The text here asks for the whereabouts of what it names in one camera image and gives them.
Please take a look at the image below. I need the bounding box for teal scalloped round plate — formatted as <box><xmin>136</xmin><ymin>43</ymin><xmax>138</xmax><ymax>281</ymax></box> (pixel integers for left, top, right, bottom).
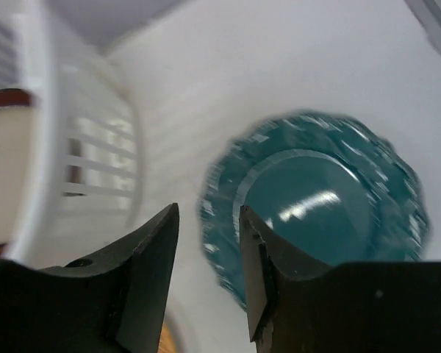
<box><xmin>198</xmin><ymin>110</ymin><xmax>430</xmax><ymax>307</ymax></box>

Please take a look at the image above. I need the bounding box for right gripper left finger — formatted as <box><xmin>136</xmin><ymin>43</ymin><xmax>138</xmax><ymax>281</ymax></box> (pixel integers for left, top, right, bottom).
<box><xmin>0</xmin><ymin>204</ymin><xmax>179</xmax><ymax>352</ymax></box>

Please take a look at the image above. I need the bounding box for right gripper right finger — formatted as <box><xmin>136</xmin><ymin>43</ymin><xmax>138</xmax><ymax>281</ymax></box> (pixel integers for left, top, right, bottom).
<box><xmin>240</xmin><ymin>207</ymin><xmax>441</xmax><ymax>352</ymax></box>

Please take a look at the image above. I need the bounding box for white plastic dish bin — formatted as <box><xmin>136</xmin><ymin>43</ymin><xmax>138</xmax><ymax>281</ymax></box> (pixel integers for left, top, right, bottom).
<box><xmin>0</xmin><ymin>1</ymin><xmax>142</xmax><ymax>268</ymax></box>

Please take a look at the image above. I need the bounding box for woven bamboo round plate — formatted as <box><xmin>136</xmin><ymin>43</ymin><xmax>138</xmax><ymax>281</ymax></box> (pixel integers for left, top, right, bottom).
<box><xmin>157</xmin><ymin>323</ymin><xmax>178</xmax><ymax>353</ymax></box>

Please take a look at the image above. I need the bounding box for red rimmed cream plate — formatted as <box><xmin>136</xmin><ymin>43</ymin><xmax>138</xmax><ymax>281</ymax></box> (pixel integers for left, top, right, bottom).
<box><xmin>0</xmin><ymin>88</ymin><xmax>37</xmax><ymax>256</ymax></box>

